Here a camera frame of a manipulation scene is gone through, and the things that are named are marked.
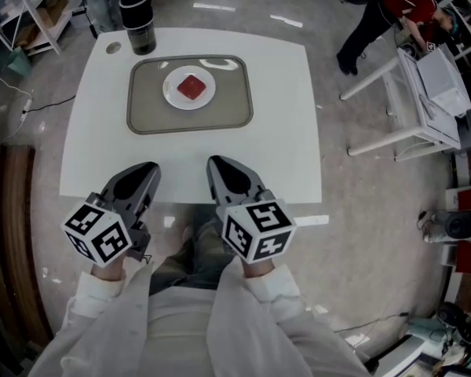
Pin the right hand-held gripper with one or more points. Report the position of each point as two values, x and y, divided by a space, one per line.
259 230

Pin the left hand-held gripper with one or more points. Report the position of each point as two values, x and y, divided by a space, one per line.
98 234

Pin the grey serving tray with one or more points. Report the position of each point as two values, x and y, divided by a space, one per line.
149 112

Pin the red square food piece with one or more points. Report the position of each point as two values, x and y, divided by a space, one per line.
191 86

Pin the white round plate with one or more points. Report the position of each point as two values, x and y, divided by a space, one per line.
172 96

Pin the person's right forearm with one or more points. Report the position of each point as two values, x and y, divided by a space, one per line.
274 320

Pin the person's left forearm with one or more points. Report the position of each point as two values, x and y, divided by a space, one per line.
94 328

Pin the person's legs grey trousers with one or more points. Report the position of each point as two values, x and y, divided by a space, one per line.
196 257

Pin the brown wooden bench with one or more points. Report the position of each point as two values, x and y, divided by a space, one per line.
12 230

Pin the white power strip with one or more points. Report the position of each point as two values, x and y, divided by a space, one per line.
26 110

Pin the person's torso white shirt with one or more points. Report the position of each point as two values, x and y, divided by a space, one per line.
180 328

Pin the green bin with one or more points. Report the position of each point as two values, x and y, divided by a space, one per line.
19 65

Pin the black bottle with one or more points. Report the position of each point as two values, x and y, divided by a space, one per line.
139 22

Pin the white metal shelf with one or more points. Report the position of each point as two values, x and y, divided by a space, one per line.
51 14

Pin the white side table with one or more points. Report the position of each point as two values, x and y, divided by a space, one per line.
428 120

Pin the white box appliance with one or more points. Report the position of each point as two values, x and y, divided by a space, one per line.
443 81

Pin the grey floor fan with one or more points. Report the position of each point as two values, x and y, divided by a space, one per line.
461 224

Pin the black round fan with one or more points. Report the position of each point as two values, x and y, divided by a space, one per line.
453 316

